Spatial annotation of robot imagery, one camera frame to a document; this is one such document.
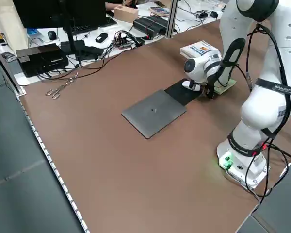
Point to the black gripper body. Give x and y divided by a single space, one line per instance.
207 87

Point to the colourful green cover book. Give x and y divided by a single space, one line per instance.
224 88

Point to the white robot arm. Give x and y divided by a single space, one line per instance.
257 114

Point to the grey closed laptop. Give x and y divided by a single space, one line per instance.
154 112

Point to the stack of desk books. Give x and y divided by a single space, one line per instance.
160 11

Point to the white computer mouse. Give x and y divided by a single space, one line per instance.
185 85

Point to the black mouse mat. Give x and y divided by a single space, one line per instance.
179 94

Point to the black ribbed power supply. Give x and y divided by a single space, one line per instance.
143 28
161 21

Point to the black charger block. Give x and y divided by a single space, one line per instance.
203 15

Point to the long black power adapter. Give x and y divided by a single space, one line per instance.
214 14

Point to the black usb hub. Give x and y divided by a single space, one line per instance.
122 41

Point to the cardboard box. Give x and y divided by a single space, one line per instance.
126 13

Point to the small black device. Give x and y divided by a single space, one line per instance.
101 37

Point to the black keyboard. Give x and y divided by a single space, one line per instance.
94 25

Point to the silver metal scissors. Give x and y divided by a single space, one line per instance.
63 86

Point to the black computer mouse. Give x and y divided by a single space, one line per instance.
51 35

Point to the black monitor with stand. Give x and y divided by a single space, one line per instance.
60 12

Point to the black dock box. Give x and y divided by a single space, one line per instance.
41 59

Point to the aluminium frame post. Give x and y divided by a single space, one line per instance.
171 19

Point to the aluminium frame rail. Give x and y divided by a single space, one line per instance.
4 68

